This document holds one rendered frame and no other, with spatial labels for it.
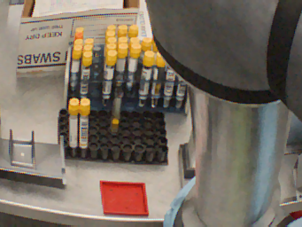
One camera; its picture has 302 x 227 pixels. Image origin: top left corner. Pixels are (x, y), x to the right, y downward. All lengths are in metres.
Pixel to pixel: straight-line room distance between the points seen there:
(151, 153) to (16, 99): 0.28
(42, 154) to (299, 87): 0.72
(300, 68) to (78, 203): 0.71
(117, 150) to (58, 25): 0.25
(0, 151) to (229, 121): 0.60
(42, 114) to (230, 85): 0.74
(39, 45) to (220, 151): 0.71
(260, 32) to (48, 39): 0.85
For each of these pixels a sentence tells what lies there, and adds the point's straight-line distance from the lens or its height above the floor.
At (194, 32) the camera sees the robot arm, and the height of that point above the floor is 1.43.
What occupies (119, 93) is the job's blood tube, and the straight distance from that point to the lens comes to 0.93.
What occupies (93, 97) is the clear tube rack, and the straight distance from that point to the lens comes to 1.05.
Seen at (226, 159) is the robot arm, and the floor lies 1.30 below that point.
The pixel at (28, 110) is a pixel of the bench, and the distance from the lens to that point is 1.04.
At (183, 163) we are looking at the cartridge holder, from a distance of 0.96.
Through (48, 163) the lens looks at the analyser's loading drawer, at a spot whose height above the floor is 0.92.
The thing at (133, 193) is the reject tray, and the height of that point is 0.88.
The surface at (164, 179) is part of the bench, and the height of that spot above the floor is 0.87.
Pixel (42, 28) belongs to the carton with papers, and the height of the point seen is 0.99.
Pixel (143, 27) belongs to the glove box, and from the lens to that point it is 1.12.
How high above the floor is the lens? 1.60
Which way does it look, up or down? 44 degrees down
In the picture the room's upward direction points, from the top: 9 degrees clockwise
